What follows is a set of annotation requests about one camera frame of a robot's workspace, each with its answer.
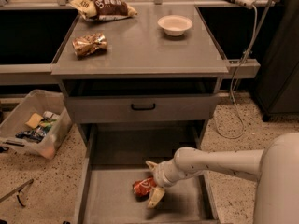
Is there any clear plastic bin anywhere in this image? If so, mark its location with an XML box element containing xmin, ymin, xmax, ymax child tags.
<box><xmin>0</xmin><ymin>90</ymin><xmax>72</xmax><ymax>160</ymax></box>

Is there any dark cabinet at right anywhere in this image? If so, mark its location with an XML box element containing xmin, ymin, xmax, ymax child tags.
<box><xmin>253</xmin><ymin>0</ymin><xmax>299</xmax><ymax>121</ymax></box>

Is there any brown chip bag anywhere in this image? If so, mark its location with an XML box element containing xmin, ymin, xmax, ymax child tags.
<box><xmin>70</xmin><ymin>0</ymin><xmax>137</xmax><ymax>21</ymax></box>

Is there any blue snack packet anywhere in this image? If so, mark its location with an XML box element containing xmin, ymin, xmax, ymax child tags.
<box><xmin>15</xmin><ymin>127</ymin><xmax>47</xmax><ymax>143</ymax></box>

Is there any yellow sponge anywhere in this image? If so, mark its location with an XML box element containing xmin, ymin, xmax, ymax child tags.
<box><xmin>26</xmin><ymin>113</ymin><xmax>43</xmax><ymax>129</ymax></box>

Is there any crumpled gold snack bag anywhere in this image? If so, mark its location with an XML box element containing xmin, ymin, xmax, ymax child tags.
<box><xmin>72</xmin><ymin>33</ymin><xmax>107</xmax><ymax>57</ymax></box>

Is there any grey cabinet with counter top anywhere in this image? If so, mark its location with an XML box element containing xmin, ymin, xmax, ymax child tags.
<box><xmin>50</xmin><ymin>4</ymin><xmax>231</xmax><ymax>147</ymax></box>

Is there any grey tool on floor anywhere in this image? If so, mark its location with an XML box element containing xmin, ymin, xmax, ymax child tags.
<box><xmin>0</xmin><ymin>178</ymin><xmax>34</xmax><ymax>207</ymax></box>

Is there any red coke can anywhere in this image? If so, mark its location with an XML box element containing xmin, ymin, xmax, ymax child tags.
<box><xmin>133</xmin><ymin>176</ymin><xmax>157</xmax><ymax>198</ymax></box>

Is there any white cable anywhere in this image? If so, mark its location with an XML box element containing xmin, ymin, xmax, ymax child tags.
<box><xmin>213</xmin><ymin>4</ymin><xmax>260</xmax><ymax>140</ymax></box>

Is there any white bowl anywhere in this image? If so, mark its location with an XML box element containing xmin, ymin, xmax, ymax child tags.
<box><xmin>158</xmin><ymin>15</ymin><xmax>192</xmax><ymax>36</ymax></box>

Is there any closed top drawer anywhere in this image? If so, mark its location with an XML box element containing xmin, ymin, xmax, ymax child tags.
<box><xmin>65</xmin><ymin>95</ymin><xmax>219</xmax><ymax>123</ymax></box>

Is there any black drawer handle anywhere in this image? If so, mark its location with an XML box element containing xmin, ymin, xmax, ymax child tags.
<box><xmin>131</xmin><ymin>103</ymin><xmax>156</xmax><ymax>111</ymax></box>

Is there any open grey drawer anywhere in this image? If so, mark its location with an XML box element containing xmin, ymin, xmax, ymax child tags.
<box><xmin>74</xmin><ymin>122</ymin><xmax>220</xmax><ymax>224</ymax></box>

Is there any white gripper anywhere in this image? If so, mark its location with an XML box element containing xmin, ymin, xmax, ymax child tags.
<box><xmin>146</xmin><ymin>160</ymin><xmax>180</xmax><ymax>209</ymax></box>

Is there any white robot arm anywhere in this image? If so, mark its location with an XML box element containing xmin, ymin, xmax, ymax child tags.
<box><xmin>147</xmin><ymin>133</ymin><xmax>299</xmax><ymax>224</ymax></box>

